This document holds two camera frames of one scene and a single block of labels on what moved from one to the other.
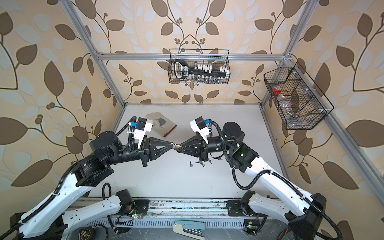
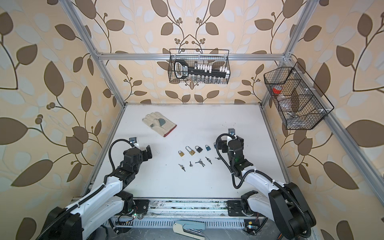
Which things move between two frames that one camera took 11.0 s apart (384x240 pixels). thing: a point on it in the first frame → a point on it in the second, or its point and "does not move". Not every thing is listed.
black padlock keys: (201, 163) does not move
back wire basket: (199, 66) does not move
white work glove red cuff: (161, 124) does not move
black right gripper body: (204, 149) → (223, 143)
